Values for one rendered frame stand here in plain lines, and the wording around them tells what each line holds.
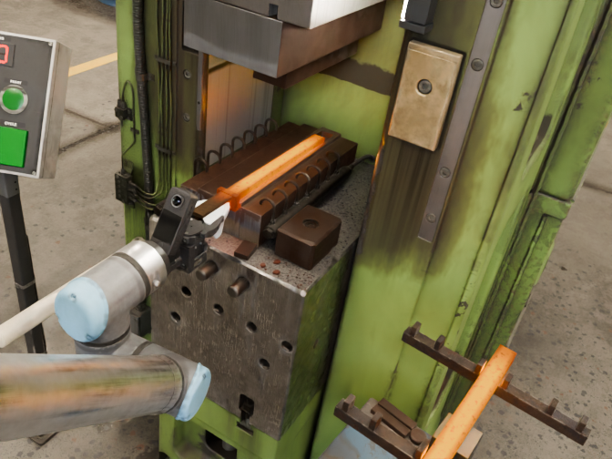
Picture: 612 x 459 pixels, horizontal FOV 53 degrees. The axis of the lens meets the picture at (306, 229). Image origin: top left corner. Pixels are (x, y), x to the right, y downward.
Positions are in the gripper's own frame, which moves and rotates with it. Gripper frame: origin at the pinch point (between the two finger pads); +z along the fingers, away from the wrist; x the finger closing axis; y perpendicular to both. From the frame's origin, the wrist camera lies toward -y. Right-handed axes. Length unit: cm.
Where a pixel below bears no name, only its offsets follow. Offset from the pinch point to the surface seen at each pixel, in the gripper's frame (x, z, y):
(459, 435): 57, -20, 4
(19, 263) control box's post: -56, -7, 40
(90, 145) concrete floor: -174, 122, 103
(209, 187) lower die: -6.5, 4.7, 1.7
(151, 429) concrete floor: -27, 6, 101
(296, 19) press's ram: 10.0, 3.8, -36.8
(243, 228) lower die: 3.7, 2.8, 6.2
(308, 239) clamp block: 17.8, 3.7, 2.7
